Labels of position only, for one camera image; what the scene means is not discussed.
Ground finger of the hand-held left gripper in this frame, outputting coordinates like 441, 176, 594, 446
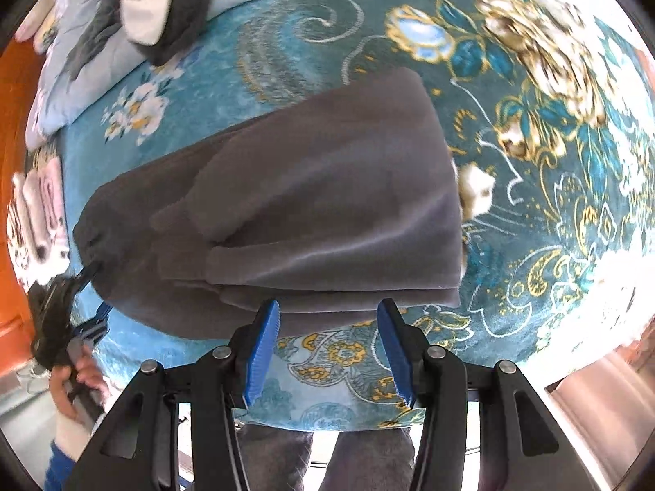
69, 260, 104, 295
72, 301, 112, 356

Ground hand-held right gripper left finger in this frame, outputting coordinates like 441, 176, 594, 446
77, 299, 282, 491

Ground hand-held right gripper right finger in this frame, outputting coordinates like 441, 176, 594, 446
376, 298, 602, 491

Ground dark grey fleece garment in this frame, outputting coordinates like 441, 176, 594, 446
72, 66, 464, 339

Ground person's left forearm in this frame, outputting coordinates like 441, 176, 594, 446
43, 409, 97, 491

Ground person's left hand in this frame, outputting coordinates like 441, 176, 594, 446
48, 345, 111, 420

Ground pink folded cloth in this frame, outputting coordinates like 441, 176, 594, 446
7, 156, 70, 273

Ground person's grey trouser legs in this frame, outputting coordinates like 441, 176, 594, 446
238, 421, 416, 491

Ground orange wooden headboard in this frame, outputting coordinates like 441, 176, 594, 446
0, 36, 43, 369

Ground light blue floral duvet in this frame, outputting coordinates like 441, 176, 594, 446
25, 0, 390, 137

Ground teal floral bed sheet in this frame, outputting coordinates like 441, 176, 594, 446
51, 0, 655, 431

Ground white black striped garment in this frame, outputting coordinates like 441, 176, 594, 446
120, 0, 216, 66

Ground orange wooden bed rail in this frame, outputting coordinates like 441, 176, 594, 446
632, 46, 655, 79

